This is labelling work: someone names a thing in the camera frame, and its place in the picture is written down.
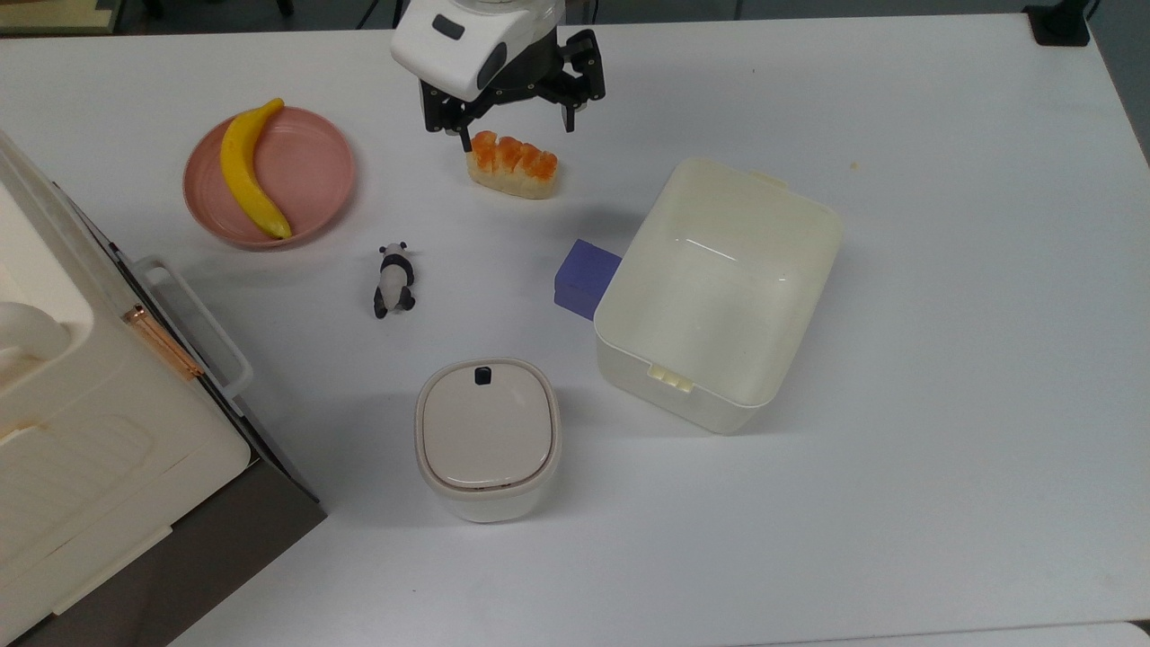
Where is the large cream storage box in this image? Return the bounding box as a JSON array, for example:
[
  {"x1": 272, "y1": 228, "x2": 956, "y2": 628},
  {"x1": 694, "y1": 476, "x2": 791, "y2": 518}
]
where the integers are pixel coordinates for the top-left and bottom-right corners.
[{"x1": 0, "y1": 130, "x2": 254, "y2": 644}]

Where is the black clamp block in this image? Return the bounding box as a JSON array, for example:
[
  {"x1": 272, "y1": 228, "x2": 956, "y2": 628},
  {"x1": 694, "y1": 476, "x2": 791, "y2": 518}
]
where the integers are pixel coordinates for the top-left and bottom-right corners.
[{"x1": 1022, "y1": 0, "x2": 1094, "y2": 48}]

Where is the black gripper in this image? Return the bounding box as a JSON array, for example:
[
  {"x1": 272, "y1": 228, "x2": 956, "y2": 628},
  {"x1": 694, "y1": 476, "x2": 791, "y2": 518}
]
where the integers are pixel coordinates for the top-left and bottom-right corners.
[{"x1": 419, "y1": 18, "x2": 607, "y2": 154}]

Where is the white lidded square container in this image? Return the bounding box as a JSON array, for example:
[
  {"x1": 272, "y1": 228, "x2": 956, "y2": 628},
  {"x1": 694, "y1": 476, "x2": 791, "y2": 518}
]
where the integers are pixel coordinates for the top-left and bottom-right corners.
[{"x1": 414, "y1": 358, "x2": 563, "y2": 524}]

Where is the small panda figurine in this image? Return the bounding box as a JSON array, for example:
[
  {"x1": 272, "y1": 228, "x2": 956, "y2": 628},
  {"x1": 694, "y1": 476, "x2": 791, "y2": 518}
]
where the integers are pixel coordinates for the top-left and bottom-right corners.
[{"x1": 373, "y1": 241, "x2": 418, "y2": 320}]

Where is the pink round plate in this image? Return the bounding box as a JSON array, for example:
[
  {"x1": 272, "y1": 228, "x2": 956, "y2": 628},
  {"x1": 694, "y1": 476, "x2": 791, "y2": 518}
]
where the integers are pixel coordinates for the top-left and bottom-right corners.
[{"x1": 182, "y1": 106, "x2": 357, "y2": 251}]

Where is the copper latch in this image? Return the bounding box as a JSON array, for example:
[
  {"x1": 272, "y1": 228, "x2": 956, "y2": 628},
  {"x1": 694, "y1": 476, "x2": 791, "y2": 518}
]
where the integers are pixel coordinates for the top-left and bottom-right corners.
[{"x1": 122, "y1": 305, "x2": 204, "y2": 381}]

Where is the orange topped toy bread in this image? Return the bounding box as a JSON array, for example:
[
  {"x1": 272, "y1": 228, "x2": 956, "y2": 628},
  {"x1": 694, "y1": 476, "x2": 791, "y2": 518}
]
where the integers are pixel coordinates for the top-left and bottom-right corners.
[{"x1": 465, "y1": 130, "x2": 560, "y2": 200}]

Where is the purple foam cube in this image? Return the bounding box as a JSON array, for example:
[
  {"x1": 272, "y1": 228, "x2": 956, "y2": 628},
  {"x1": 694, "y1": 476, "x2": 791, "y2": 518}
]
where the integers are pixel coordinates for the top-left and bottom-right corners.
[{"x1": 553, "y1": 238, "x2": 624, "y2": 322}]

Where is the yellow wooden furniture edge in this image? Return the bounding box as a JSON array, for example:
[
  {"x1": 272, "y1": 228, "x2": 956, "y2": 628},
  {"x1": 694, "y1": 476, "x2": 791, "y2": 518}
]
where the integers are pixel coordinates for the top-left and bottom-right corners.
[{"x1": 0, "y1": 0, "x2": 125, "y2": 37}]

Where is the yellow toy banana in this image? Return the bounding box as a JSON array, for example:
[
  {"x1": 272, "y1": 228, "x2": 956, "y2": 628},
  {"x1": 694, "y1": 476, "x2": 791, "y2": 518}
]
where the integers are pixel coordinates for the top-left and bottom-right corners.
[{"x1": 219, "y1": 97, "x2": 294, "y2": 241}]

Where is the cream plastic open box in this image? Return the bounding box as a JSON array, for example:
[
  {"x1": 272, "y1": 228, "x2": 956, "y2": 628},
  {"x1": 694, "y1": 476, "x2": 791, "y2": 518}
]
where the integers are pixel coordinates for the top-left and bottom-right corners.
[{"x1": 593, "y1": 157, "x2": 844, "y2": 436}]

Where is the white storage box handle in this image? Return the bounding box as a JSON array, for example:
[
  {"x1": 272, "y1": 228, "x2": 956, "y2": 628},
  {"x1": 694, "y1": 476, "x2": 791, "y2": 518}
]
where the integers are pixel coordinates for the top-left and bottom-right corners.
[{"x1": 135, "y1": 256, "x2": 255, "y2": 402}]

